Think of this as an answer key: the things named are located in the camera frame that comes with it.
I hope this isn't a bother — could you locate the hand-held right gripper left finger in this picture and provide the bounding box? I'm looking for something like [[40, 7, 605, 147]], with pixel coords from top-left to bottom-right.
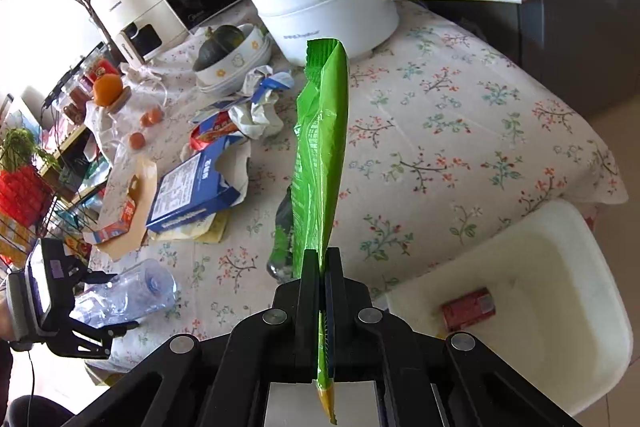
[[65, 251, 321, 427]]

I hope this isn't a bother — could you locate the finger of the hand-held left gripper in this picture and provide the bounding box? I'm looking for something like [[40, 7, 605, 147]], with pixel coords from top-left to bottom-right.
[[46, 317, 142, 361], [72, 268, 120, 294]]

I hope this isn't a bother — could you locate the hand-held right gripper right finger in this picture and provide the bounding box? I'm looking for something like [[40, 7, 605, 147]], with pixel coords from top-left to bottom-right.
[[324, 248, 582, 427]]

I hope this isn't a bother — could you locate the clear plastic bottle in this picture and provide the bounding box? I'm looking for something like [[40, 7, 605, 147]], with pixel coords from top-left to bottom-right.
[[67, 258, 179, 334]]

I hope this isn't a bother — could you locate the green snack wrapper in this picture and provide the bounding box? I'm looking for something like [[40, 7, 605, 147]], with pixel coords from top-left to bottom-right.
[[267, 38, 351, 426]]

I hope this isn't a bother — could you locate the white snack wrapper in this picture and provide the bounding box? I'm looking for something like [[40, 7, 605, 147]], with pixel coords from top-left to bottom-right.
[[229, 64, 297, 140]]

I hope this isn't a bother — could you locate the white plastic bin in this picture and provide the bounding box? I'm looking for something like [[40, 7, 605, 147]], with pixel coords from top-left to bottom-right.
[[385, 199, 634, 426]]

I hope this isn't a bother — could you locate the brown paper bag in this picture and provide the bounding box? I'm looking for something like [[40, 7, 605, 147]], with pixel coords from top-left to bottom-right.
[[81, 147, 162, 261]]

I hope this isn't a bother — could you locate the red basket with green plant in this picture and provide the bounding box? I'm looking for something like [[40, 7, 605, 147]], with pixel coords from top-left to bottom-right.
[[0, 127, 57, 229]]

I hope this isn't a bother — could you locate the yellow paper sheet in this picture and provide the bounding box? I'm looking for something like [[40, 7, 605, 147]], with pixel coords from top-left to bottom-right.
[[150, 206, 232, 244]]

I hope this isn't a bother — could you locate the blue cardboard box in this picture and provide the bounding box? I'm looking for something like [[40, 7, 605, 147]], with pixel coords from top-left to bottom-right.
[[145, 137, 252, 236]]

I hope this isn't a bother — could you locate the red drink can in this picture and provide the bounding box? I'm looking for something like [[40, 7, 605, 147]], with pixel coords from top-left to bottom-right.
[[440, 288, 497, 332]]

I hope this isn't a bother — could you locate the clear plastic bag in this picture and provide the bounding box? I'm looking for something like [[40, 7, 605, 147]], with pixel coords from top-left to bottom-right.
[[84, 99, 168, 170]]

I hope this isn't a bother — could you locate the black metal rack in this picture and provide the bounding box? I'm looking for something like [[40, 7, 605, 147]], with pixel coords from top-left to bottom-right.
[[39, 42, 110, 260]]

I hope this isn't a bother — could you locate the red and blue packet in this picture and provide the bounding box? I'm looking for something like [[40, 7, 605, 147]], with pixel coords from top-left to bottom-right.
[[189, 109, 242, 154]]

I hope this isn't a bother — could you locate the red label jar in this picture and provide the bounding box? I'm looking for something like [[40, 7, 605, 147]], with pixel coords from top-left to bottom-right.
[[82, 57, 122, 84]]

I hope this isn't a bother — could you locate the white ceramic plate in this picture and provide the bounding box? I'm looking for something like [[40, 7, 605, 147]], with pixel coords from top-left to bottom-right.
[[200, 52, 274, 96], [197, 44, 273, 92]]

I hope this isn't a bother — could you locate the floral tablecloth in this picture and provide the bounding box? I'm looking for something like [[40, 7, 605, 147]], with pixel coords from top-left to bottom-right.
[[82, 0, 629, 389]]

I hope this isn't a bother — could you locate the stack of white plates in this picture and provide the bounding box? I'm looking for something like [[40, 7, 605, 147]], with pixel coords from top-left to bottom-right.
[[196, 38, 271, 88]]

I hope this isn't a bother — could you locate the white bowl with chick print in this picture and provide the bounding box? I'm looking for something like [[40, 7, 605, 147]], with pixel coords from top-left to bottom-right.
[[192, 23, 267, 86]]

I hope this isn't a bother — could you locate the dark green squash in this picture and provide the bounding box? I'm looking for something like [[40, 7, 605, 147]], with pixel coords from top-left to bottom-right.
[[198, 25, 247, 68]]

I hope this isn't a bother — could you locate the cream air fryer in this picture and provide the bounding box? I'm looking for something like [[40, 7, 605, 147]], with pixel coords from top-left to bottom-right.
[[90, 0, 195, 68]]

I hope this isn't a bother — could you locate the dark grey refrigerator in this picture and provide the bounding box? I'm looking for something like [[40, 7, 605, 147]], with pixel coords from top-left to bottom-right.
[[415, 0, 640, 120]]

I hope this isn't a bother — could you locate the thin black cable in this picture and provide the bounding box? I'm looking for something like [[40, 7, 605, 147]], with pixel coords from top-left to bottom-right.
[[27, 349, 38, 405]]

